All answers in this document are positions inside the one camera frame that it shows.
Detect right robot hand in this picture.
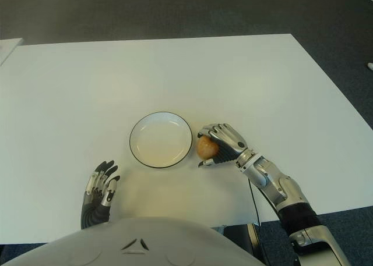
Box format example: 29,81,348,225
197,122,258,168

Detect yellow red apple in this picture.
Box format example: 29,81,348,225
196,134,220,159

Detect grey robot torso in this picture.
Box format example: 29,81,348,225
0,218,265,266

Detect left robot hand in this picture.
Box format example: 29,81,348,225
80,160,121,230

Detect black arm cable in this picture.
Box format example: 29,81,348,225
247,178,263,226

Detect black frame under table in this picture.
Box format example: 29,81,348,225
217,222,266,264

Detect white side table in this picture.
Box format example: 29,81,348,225
0,38,23,66

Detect white plate with black rim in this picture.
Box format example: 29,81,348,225
129,111,193,170

